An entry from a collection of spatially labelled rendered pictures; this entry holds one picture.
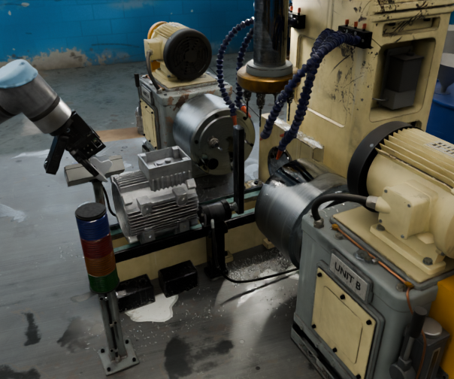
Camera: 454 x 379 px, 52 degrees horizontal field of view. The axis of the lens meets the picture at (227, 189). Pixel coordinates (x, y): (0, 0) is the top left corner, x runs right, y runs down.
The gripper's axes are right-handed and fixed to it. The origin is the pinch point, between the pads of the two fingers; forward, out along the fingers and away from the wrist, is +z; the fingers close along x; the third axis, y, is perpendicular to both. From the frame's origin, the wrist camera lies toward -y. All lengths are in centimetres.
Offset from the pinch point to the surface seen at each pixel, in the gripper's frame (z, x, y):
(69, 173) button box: -1.8, 12.1, -7.0
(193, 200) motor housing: 14.2, -15.0, 15.7
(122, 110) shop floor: 138, 349, 23
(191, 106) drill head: 14.0, 27.3, 36.2
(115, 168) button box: 5.7, 11.2, 3.9
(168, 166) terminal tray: 3.4, -10.9, 16.3
